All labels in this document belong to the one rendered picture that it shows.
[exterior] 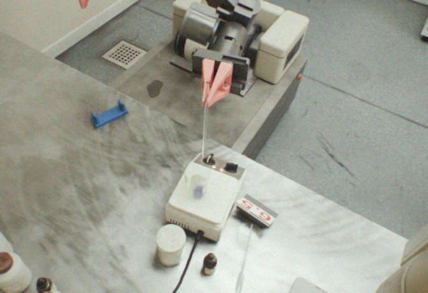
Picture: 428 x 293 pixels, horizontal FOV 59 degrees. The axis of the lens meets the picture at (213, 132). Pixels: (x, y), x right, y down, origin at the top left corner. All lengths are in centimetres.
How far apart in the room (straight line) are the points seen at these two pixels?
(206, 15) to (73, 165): 50
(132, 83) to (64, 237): 98
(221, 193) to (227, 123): 78
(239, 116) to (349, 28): 160
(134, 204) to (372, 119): 172
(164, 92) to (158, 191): 83
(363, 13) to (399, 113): 104
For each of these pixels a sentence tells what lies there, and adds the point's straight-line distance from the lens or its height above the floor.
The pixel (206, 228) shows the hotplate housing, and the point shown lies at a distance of 83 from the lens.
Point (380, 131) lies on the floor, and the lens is 232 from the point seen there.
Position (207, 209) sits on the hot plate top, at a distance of 81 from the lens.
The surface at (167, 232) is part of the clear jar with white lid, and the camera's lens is 79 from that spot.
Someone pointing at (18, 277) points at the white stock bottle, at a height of 81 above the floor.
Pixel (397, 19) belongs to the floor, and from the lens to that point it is 333.
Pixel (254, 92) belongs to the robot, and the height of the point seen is 36.
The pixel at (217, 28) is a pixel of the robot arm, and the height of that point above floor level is 111.
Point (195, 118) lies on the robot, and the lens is 159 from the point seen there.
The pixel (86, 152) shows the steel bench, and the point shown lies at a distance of 102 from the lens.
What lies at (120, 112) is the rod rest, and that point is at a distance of 108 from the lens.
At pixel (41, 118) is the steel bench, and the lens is 113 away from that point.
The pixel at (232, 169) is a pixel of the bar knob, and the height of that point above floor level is 80.
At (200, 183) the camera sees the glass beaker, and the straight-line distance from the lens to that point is 77.
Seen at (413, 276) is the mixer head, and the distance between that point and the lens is 39.
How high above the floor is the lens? 155
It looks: 50 degrees down
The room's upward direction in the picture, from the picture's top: 7 degrees clockwise
